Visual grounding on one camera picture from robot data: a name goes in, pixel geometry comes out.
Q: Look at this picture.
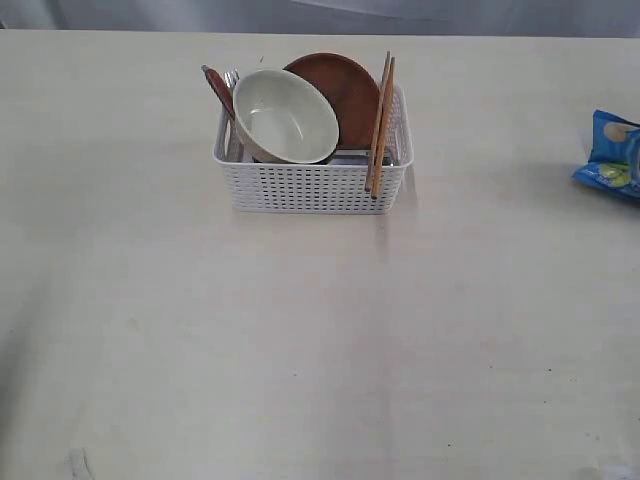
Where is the pale green ceramic bowl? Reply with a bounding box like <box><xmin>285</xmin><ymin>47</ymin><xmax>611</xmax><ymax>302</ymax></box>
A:
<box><xmin>233</xmin><ymin>70</ymin><xmax>340</xmax><ymax>165</ymax></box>

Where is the brown wooden plate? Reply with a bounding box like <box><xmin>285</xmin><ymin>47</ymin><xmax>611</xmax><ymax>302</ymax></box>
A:
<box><xmin>284</xmin><ymin>53</ymin><xmax>379</xmax><ymax>149</ymax></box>

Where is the red-brown wooden spoon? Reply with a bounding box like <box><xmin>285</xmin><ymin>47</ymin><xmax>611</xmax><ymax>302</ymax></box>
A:
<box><xmin>201</xmin><ymin>65</ymin><xmax>235</xmax><ymax>120</ymax></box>

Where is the blue chips bag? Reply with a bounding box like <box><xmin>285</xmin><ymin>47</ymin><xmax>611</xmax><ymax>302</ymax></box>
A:
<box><xmin>572</xmin><ymin>110</ymin><xmax>639</xmax><ymax>203</ymax></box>

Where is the white perforated plastic basket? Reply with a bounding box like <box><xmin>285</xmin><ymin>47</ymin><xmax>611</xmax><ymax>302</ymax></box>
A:
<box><xmin>213</xmin><ymin>85</ymin><xmax>414</xmax><ymax>214</ymax></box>

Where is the wooden chopstick left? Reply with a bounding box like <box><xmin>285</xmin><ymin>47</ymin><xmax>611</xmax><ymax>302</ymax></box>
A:
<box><xmin>365</xmin><ymin>51</ymin><xmax>391</xmax><ymax>193</ymax></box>

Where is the wooden chopstick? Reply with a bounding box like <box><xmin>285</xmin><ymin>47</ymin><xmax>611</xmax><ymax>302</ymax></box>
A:
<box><xmin>371</xmin><ymin>54</ymin><xmax>395</xmax><ymax>199</ymax></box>
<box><xmin>365</xmin><ymin>51</ymin><xmax>391</xmax><ymax>193</ymax></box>

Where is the wooden chopstick right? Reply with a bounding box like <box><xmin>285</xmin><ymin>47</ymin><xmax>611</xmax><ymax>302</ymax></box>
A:
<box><xmin>371</xmin><ymin>54</ymin><xmax>395</xmax><ymax>199</ymax></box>

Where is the silver metal fork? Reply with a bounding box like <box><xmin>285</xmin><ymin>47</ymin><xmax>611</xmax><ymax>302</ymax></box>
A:
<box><xmin>223</xmin><ymin>69</ymin><xmax>240</xmax><ymax>91</ymax></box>

